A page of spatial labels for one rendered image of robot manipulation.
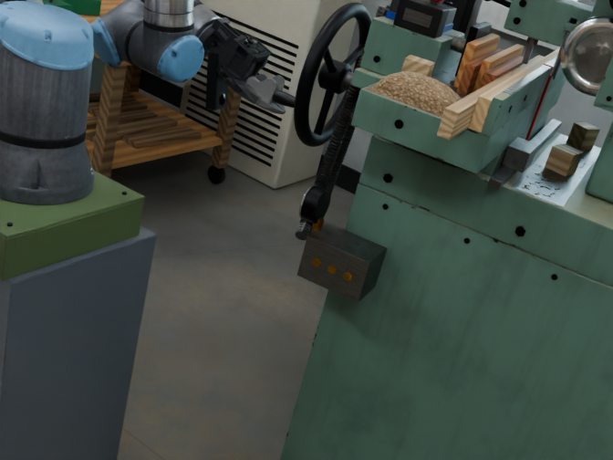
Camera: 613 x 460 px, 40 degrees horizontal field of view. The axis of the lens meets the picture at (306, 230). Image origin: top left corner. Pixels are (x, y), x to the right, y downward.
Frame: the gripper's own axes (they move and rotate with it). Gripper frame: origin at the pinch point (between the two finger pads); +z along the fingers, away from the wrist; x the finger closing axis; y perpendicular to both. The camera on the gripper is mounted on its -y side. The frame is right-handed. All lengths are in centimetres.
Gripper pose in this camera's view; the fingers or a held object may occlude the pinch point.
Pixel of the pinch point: (277, 111)
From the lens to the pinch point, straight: 165.6
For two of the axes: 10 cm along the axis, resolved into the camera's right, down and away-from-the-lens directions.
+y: 5.2, -6.9, -5.0
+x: 4.4, -2.9, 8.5
